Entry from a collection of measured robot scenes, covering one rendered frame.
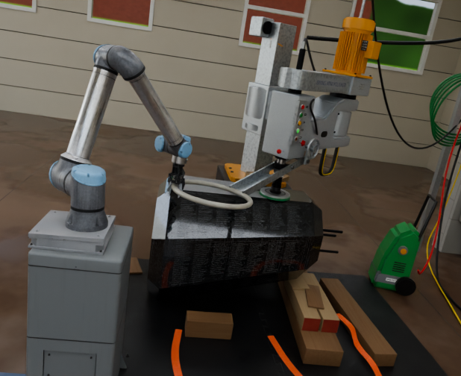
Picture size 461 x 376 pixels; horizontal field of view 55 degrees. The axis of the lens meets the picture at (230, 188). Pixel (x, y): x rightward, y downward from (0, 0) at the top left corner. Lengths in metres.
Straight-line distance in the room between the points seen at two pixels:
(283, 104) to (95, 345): 1.79
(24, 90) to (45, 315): 7.66
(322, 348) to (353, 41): 2.12
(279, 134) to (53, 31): 6.93
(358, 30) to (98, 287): 2.48
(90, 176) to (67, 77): 7.33
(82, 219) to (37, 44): 7.51
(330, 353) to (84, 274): 1.63
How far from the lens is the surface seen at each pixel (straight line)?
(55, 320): 2.22
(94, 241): 2.04
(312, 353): 2.97
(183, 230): 2.84
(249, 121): 3.83
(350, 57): 3.45
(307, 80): 2.92
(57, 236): 2.07
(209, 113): 9.07
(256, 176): 2.99
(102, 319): 2.18
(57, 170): 2.24
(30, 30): 9.47
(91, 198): 2.07
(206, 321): 2.95
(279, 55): 3.75
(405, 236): 4.06
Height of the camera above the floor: 1.80
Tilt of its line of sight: 17 degrees down
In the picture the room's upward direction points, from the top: 9 degrees clockwise
